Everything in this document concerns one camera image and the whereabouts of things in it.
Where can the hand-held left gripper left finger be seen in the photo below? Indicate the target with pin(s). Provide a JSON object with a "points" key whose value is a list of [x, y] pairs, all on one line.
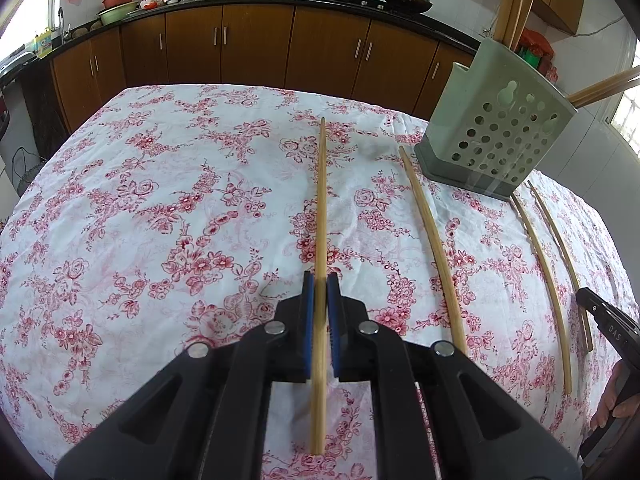
{"points": [[307, 310]]}

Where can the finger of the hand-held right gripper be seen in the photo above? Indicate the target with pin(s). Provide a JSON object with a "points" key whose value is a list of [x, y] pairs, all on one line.
{"points": [[607, 320]]}

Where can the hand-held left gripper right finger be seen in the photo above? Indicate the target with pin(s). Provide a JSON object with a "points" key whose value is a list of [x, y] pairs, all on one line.
{"points": [[334, 310]]}

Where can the green perforated utensil holder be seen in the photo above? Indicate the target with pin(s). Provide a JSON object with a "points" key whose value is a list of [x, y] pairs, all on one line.
{"points": [[500, 125]]}

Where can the person's right hand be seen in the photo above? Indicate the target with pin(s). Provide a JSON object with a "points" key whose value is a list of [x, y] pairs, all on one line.
{"points": [[617, 395]]}

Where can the red floral tablecloth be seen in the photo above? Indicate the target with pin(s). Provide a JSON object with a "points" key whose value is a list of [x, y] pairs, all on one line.
{"points": [[150, 235]]}

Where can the barred window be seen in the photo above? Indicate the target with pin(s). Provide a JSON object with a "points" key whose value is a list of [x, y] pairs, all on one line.
{"points": [[627, 115]]}

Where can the wooden base cabinets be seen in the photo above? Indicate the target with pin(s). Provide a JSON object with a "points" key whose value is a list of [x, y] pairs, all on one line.
{"points": [[250, 45]]}

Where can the green condiment box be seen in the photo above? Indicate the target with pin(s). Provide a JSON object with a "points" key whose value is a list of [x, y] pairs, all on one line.
{"points": [[531, 57]]}

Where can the red bag over condiments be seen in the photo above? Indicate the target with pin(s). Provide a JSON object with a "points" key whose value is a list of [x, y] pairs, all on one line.
{"points": [[539, 40]]}

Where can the gas hob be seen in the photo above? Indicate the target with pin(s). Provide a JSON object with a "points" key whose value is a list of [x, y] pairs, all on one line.
{"points": [[372, 2]]}

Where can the black kitchen countertop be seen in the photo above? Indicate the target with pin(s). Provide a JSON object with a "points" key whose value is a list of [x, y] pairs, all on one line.
{"points": [[280, 1]]}

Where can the green basin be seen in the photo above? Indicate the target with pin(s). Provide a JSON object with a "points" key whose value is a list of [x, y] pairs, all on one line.
{"points": [[117, 14]]}

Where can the yellow detergent bottle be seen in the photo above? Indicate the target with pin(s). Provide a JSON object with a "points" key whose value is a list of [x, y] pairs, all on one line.
{"points": [[43, 44]]}

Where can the kitchen faucet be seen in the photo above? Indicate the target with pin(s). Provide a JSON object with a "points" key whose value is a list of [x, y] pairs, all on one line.
{"points": [[63, 25]]}

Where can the grey pan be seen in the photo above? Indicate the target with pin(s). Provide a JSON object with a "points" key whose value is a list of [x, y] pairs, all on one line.
{"points": [[15, 62]]}

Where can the sliding window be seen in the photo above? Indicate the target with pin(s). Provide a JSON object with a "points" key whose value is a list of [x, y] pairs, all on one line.
{"points": [[25, 15]]}

